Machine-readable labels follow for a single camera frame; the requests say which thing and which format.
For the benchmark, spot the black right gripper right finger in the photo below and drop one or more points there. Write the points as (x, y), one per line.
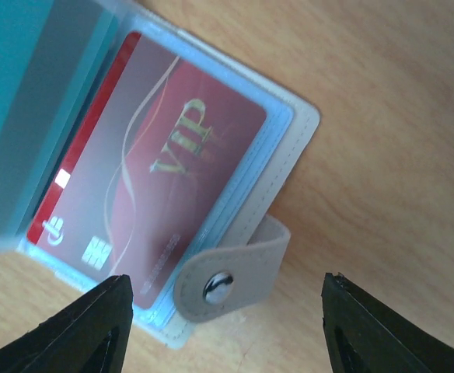
(365, 335)

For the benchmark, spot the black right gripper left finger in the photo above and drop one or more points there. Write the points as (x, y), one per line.
(89, 335)

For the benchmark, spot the beige card holder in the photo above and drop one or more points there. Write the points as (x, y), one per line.
(54, 56)

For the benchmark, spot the red VIP credit card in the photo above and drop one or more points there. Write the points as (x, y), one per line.
(161, 141)

